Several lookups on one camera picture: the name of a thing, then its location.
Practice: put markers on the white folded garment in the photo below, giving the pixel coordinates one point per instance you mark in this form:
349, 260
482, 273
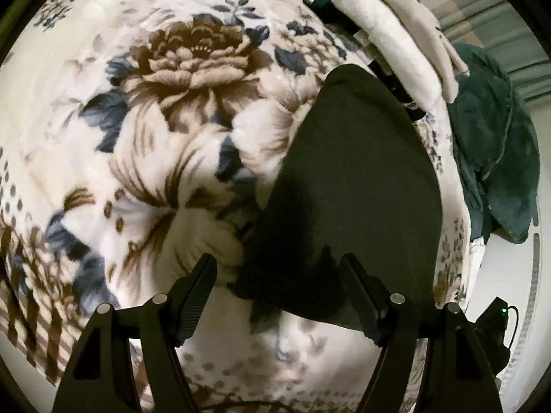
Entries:
385, 31

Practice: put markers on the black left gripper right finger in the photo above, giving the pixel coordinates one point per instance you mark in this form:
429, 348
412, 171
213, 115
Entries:
461, 360

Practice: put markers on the beige folded garment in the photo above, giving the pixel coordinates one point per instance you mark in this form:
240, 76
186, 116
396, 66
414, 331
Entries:
426, 31

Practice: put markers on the right teal curtain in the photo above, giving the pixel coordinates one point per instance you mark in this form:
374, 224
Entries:
496, 26

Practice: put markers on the dark green plush blanket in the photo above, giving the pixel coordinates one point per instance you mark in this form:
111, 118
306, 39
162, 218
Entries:
495, 147

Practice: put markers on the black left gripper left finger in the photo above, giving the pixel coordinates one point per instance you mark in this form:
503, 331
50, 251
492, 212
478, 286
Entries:
99, 376

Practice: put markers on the black striped sweater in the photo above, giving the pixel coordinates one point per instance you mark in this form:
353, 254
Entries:
356, 180

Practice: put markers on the floral bed blanket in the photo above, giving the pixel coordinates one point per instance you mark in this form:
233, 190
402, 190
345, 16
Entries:
136, 136

